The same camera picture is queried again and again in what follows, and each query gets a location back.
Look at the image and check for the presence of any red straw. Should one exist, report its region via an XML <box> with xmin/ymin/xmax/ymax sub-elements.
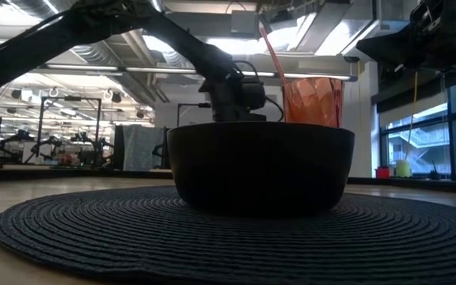
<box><xmin>258</xmin><ymin>21</ymin><xmax>288</xmax><ymax>86</ymax></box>

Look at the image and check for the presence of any black bowl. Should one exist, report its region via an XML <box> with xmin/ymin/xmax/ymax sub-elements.
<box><xmin>166</xmin><ymin>121</ymin><xmax>355</xmax><ymax>218</ymax></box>

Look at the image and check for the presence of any orange faceted plastic cup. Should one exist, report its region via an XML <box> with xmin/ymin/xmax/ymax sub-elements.
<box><xmin>282</xmin><ymin>77</ymin><xmax>346</xmax><ymax>128</ymax></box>

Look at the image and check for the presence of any long linear ceiling light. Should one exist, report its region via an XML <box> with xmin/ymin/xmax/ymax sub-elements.
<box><xmin>44</xmin><ymin>63</ymin><xmax>359</xmax><ymax>82</ymax></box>

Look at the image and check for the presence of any yellow-green container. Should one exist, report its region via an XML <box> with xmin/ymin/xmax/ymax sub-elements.
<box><xmin>395</xmin><ymin>159</ymin><xmax>412</xmax><ymax>179</ymax></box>

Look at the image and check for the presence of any round dark woven placemat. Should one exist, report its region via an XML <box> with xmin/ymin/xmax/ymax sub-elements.
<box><xmin>0</xmin><ymin>184</ymin><xmax>456</xmax><ymax>285</ymax></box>

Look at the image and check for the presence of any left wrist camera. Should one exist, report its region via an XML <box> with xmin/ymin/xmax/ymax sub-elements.
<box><xmin>240</xmin><ymin>74</ymin><xmax>268</xmax><ymax>112</ymax></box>

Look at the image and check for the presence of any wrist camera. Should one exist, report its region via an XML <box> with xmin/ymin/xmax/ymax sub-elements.
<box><xmin>240</xmin><ymin>74</ymin><xmax>268</xmax><ymax>112</ymax></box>
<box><xmin>409</xmin><ymin>0</ymin><xmax>441</xmax><ymax>32</ymax></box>

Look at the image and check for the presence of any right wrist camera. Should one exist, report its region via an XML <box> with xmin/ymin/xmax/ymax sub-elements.
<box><xmin>409</xmin><ymin>0</ymin><xmax>441</xmax><ymax>32</ymax></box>

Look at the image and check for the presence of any black window frame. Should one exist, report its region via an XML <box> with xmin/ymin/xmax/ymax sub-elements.
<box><xmin>378</xmin><ymin>81</ymin><xmax>456</xmax><ymax>181</ymax></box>

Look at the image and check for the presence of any silver air duct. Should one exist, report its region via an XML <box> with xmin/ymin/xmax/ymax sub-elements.
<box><xmin>69</xmin><ymin>31</ymin><xmax>158</xmax><ymax>104</ymax></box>

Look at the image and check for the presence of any black open-frame robot station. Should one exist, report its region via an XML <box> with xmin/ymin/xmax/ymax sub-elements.
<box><xmin>36</xmin><ymin>96</ymin><xmax>103</xmax><ymax>169</ymax></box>

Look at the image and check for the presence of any black aluminium table frame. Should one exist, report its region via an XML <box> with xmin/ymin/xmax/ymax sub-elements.
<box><xmin>0</xmin><ymin>165</ymin><xmax>456</xmax><ymax>196</ymax></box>

